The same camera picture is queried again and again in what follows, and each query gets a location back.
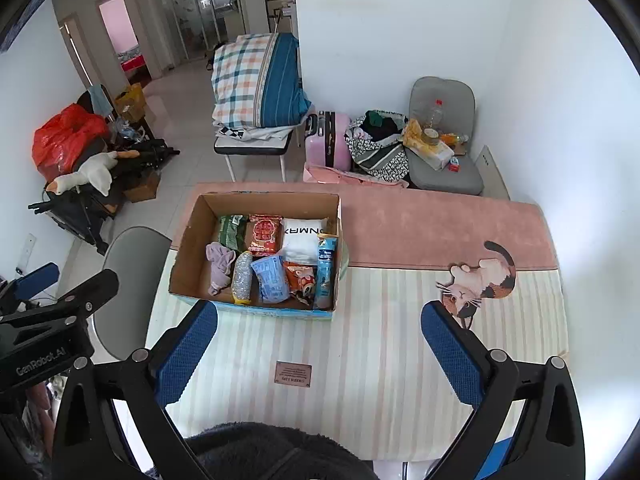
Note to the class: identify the black white patterned tote bag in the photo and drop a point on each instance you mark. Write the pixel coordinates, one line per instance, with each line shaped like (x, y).
(382, 162)

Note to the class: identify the green snack packet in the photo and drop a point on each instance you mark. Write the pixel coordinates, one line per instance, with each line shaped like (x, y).
(231, 232)

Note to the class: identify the grey cushioned chair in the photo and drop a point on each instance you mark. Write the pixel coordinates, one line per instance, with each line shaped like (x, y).
(452, 97)

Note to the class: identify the small brown cardboard box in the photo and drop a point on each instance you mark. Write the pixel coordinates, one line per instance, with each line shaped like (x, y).
(142, 190)

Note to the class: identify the blue tissue packet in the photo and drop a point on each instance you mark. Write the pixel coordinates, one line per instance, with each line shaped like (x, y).
(270, 280)

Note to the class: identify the clear plastic bottle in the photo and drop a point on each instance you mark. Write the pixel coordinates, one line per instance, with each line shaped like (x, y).
(435, 116)

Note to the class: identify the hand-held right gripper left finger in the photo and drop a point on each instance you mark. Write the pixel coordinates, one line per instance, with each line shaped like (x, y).
(187, 355)

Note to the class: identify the small red box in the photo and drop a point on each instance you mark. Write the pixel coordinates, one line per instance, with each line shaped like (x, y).
(454, 165)

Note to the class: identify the pink suitcase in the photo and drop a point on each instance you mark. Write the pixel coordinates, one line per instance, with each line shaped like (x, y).
(337, 140)

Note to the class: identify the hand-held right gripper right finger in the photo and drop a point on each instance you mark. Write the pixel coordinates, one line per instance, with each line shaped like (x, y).
(450, 355)

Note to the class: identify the grey shell chair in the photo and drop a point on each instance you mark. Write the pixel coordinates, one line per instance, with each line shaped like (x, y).
(130, 280)

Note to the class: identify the glittery yellow pouch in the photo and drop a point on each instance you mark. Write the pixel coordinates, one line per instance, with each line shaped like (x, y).
(242, 277)

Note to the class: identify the white plastic bag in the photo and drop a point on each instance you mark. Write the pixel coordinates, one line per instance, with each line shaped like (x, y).
(302, 240)

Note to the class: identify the black folding cart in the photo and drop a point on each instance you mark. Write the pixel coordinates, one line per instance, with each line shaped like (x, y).
(75, 215)

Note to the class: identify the white wall socket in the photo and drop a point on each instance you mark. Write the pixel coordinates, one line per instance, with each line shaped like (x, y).
(28, 252)

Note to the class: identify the orange cat-print packet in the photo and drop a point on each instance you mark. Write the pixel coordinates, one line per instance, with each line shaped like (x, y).
(299, 277)

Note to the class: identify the pale purple sock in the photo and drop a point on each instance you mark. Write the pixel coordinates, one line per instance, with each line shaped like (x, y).
(220, 265)

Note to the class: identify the red snack packet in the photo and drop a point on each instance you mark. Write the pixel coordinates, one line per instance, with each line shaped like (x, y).
(265, 235)

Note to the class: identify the blue white tube packet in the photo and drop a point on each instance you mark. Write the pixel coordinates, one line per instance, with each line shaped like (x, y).
(326, 270)

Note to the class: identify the white tissue pack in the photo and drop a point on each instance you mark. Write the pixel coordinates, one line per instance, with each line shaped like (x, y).
(432, 156)

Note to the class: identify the red plastic bag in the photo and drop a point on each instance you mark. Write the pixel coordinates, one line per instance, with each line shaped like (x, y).
(62, 142)

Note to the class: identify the pink flat bag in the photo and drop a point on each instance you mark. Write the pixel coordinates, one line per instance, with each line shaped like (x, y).
(340, 176)

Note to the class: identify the yellow paper bag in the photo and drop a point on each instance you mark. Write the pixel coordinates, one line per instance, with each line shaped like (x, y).
(130, 100)

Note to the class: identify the dark fleece clothing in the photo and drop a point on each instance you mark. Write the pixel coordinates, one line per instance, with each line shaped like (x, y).
(280, 452)

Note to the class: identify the white goose plush toy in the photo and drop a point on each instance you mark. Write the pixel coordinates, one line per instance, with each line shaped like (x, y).
(97, 175)

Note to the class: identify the white flat board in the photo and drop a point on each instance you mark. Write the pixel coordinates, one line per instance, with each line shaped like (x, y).
(492, 172)

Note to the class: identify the plaid folded quilt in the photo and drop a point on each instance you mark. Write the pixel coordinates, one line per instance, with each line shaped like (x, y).
(245, 80)

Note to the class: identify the yellow plastic bag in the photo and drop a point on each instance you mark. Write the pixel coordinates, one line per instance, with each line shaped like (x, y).
(414, 132)

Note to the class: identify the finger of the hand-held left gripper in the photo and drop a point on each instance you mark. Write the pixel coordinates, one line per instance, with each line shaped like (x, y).
(92, 292)
(35, 280)

